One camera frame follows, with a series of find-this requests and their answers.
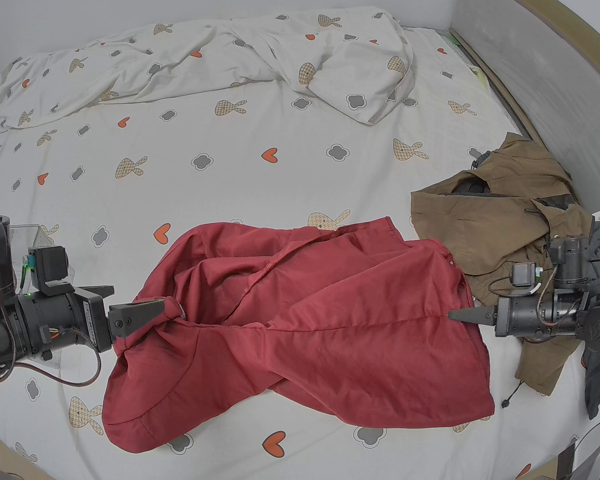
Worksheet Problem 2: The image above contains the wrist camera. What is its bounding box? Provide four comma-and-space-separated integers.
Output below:
500, 263, 543, 299
22, 245, 76, 296

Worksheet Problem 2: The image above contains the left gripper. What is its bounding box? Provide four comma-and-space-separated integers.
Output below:
11, 284, 168, 366

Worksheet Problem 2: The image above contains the black cable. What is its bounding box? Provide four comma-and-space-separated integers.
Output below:
486, 274, 515, 303
0, 330, 103, 389

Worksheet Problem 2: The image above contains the white printed quilt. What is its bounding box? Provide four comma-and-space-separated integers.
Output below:
0, 5, 416, 131

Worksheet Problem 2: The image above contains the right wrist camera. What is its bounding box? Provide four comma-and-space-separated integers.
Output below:
500, 263, 543, 299

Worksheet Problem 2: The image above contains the red shirt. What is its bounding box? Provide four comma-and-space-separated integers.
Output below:
101, 216, 496, 454

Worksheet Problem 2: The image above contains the brown jacket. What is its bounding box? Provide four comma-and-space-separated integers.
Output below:
410, 132, 595, 409

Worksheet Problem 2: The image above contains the bed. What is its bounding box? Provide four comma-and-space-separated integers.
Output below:
0, 0, 600, 480

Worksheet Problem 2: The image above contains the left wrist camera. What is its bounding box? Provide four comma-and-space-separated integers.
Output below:
22, 245, 76, 296

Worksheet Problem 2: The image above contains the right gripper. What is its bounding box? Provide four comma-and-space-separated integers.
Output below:
447, 294, 554, 340

